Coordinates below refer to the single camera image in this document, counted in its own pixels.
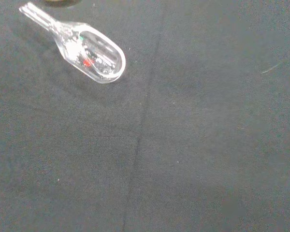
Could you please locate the clear weighing funnel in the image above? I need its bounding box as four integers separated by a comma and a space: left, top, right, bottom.
18, 2, 126, 85

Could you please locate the black bench cloth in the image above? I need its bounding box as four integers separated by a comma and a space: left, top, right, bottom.
0, 0, 290, 232

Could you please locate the tan cork ring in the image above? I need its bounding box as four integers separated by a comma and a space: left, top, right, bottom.
43, 0, 81, 4

